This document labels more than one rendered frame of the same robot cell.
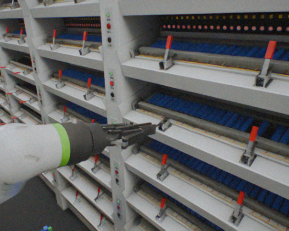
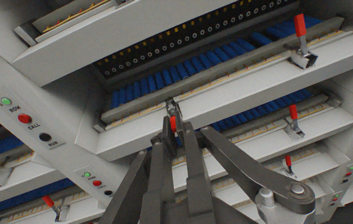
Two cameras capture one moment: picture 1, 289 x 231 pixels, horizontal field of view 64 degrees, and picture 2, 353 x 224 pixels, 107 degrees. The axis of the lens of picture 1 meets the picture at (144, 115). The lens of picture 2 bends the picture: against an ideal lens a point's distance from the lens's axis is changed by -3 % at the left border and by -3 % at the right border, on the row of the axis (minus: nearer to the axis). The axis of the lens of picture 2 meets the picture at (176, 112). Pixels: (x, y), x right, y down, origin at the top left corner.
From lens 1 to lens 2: 0.52 m
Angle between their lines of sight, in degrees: 37
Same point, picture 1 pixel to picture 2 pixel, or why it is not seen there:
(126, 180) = not seen: hidden behind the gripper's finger
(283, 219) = (315, 101)
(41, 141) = not seen: outside the picture
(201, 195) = (249, 146)
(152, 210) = not seen: hidden behind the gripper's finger
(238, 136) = (264, 54)
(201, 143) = (240, 89)
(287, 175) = (342, 47)
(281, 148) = (309, 32)
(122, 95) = (66, 122)
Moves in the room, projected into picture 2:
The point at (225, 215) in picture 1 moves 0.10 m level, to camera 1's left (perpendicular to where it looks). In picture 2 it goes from (285, 140) to (280, 172)
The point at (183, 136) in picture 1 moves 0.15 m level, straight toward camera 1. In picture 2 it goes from (212, 100) to (316, 118)
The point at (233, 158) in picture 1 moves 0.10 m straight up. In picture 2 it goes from (291, 72) to (294, 13)
